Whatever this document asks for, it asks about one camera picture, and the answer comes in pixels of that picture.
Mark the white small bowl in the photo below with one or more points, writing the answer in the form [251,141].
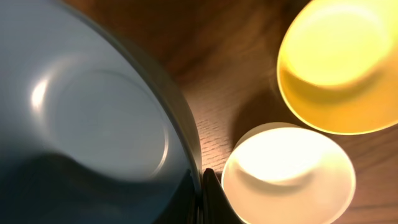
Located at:
[281,173]

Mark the dark blue bowl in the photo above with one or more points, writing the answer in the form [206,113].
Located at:
[93,130]

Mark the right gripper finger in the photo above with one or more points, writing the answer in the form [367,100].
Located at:
[216,208]

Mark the yellow small bowl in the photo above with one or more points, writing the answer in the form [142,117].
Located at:
[337,66]

